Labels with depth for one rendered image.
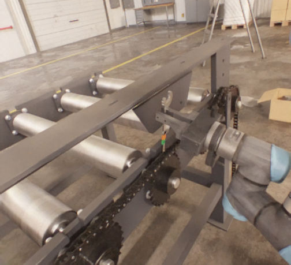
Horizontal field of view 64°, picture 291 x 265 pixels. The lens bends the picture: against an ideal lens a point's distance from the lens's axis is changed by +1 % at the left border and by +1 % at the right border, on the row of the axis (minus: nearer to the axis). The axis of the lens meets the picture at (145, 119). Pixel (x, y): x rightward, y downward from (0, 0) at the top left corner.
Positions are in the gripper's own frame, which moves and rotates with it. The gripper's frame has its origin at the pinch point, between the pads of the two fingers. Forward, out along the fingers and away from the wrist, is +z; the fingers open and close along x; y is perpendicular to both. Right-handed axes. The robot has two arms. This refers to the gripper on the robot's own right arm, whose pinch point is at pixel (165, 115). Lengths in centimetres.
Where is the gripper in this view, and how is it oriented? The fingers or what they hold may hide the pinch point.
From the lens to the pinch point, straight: 64.9
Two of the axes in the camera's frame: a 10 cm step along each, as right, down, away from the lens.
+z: -8.2, -3.9, 4.3
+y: 0.1, -7.4, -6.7
